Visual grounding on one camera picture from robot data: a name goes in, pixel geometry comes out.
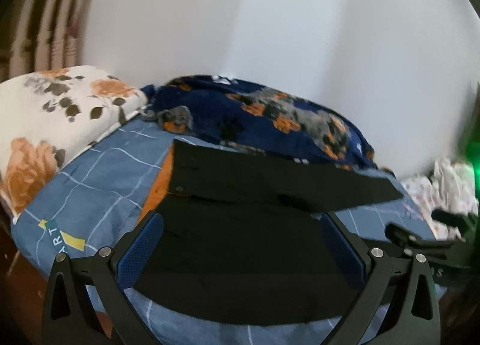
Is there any black pants orange lining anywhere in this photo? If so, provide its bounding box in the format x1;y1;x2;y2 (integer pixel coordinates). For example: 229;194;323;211
134;141;401;325

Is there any white patterned crumpled cloth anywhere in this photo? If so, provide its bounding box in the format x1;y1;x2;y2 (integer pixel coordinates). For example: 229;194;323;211
401;157;479;240

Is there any blue grid bed sheet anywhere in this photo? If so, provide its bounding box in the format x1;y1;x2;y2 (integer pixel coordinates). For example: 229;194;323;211
10;118;449;345

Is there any white floral pillow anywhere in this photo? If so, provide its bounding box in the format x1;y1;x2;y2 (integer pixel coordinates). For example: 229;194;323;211
1;65;147;221

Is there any navy dog print blanket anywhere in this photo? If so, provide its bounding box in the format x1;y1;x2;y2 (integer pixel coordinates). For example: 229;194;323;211
142;75;375;169

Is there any beige curtain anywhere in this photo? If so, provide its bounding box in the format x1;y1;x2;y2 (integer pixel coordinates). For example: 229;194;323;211
1;0;90;81

